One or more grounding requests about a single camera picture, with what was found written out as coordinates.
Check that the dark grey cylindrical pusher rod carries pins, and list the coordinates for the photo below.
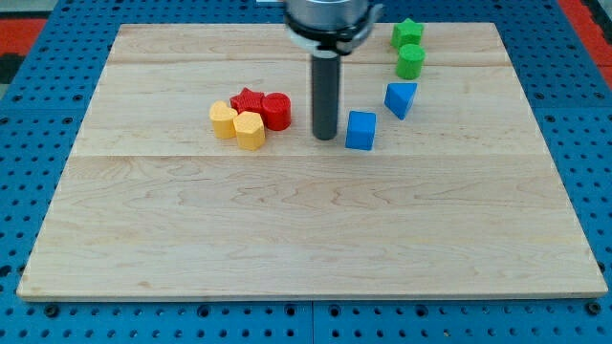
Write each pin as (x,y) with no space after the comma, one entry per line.
(325,75)

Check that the blue cube block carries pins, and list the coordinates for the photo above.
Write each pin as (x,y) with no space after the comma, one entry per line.
(361,130)

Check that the yellow hexagon block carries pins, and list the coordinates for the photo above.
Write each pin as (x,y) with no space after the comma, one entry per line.
(250,130)

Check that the red cylinder block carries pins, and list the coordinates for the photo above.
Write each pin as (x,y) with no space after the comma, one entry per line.
(277,111)

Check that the blue triangle block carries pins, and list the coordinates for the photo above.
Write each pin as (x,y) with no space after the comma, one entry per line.
(399,98)

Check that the green cylinder block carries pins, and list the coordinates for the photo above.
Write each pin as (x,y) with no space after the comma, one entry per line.
(410,61)

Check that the red star block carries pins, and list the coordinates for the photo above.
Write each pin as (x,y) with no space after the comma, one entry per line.
(247,101)

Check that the green star block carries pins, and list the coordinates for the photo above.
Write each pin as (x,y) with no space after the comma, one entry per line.
(406,32)

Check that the yellow heart block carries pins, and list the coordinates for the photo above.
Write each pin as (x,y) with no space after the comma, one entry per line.
(221,116)

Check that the light wooden board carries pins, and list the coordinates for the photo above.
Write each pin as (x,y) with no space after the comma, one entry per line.
(459,201)

